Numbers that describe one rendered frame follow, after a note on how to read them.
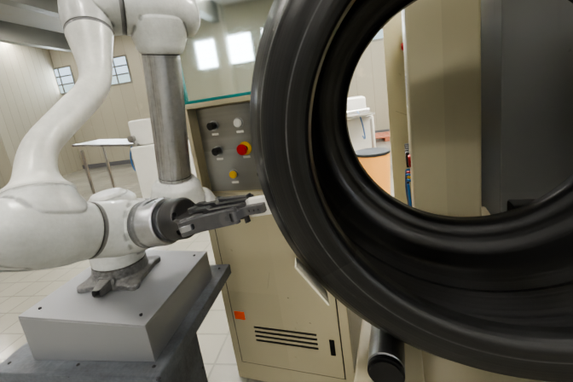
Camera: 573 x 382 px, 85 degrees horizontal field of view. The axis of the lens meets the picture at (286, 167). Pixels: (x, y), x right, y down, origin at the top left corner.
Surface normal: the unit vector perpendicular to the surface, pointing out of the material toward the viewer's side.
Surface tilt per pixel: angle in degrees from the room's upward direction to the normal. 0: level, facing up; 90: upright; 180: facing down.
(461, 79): 90
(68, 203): 65
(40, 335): 90
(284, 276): 90
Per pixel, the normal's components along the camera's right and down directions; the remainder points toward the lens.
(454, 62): -0.32, 0.25
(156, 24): 0.46, 0.41
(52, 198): 0.76, -0.52
